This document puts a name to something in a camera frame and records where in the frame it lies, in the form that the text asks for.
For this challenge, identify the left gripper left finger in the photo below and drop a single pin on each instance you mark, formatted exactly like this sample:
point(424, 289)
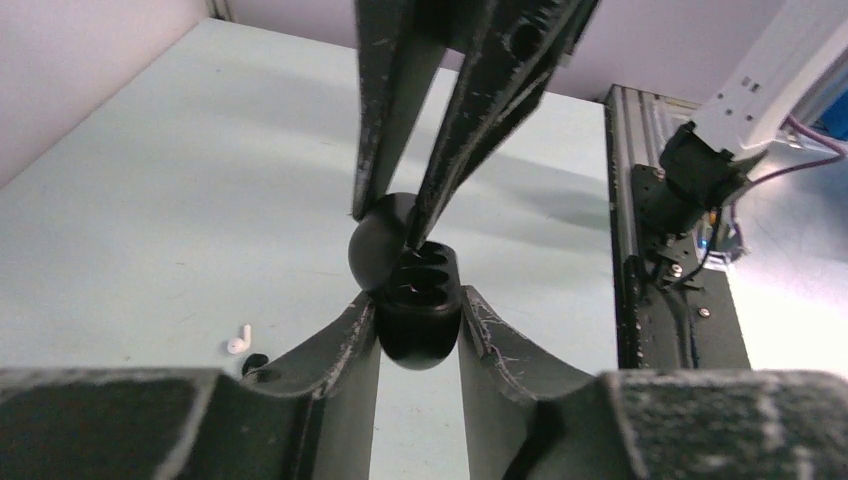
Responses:
point(306, 415)

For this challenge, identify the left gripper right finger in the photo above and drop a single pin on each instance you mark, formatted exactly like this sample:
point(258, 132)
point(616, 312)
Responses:
point(530, 415)

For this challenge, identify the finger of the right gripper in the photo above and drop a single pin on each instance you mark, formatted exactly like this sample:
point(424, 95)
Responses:
point(515, 49)
point(400, 45)

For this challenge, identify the black earbud charging case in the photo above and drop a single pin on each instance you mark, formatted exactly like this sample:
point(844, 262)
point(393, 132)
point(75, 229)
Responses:
point(417, 291)

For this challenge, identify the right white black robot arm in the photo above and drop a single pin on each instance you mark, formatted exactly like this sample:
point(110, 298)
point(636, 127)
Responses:
point(804, 39)

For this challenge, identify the black earbud near white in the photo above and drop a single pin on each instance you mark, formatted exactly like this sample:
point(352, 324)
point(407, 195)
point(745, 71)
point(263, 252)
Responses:
point(253, 362)

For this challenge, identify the white earbud near centre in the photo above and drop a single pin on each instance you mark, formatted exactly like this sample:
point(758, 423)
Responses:
point(242, 342)

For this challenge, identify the right controller circuit board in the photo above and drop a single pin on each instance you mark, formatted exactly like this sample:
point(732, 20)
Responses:
point(719, 242)

